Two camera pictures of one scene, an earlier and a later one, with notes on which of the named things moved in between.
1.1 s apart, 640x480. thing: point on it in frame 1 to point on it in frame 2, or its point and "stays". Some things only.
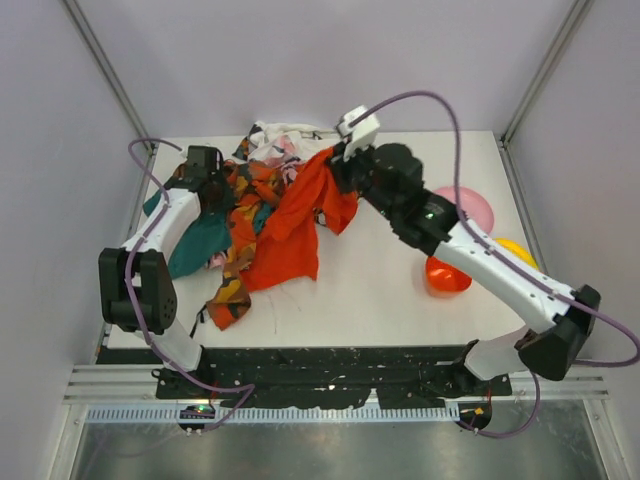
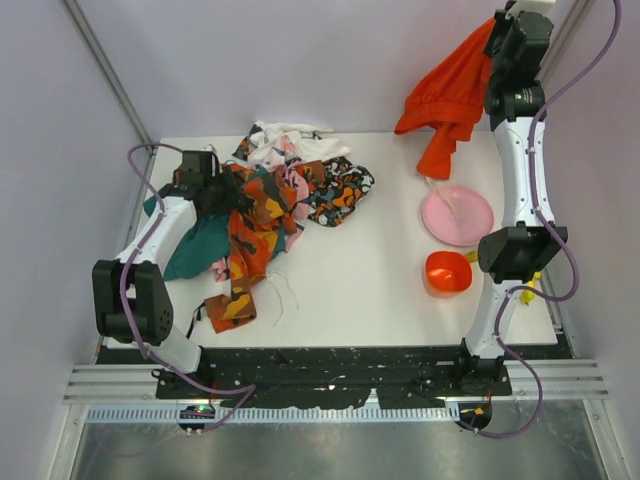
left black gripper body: x=216 y=185 stays
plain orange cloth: x=286 y=249 to x=447 y=100
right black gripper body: x=347 y=167 to x=498 y=38
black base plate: x=338 y=377 stays
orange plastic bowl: x=445 y=280 stays
